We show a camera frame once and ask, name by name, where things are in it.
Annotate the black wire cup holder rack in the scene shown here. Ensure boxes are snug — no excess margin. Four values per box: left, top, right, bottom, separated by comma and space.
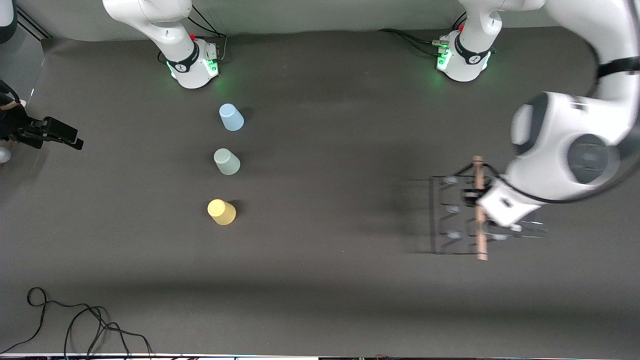
429, 155, 501, 262

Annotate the pale green plastic cup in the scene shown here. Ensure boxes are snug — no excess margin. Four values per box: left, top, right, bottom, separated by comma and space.
213, 148, 241, 176

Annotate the yellow plastic cup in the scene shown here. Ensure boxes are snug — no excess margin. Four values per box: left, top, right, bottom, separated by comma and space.
207, 198, 237, 226

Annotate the light blue plastic cup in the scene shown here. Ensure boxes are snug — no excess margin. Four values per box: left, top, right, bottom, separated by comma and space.
218, 103, 245, 132

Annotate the dark grey table mat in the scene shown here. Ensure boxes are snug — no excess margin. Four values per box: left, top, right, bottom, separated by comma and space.
0, 20, 640, 357

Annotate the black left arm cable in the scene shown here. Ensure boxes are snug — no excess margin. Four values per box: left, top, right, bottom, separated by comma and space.
452, 162, 640, 205

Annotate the black frame rail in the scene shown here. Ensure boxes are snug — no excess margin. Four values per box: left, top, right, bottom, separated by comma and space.
15, 6, 53, 40

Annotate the black left base cable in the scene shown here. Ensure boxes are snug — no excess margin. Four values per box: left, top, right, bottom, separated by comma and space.
377, 27, 451, 56

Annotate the black base cable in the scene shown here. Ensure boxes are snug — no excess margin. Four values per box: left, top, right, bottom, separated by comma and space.
157, 4, 229, 66
377, 27, 451, 56

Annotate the black right base cable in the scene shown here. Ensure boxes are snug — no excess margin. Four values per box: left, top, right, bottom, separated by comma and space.
157, 4, 229, 66

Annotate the loose coiled black cable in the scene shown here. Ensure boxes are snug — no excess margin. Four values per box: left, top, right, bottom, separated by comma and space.
0, 286, 156, 360

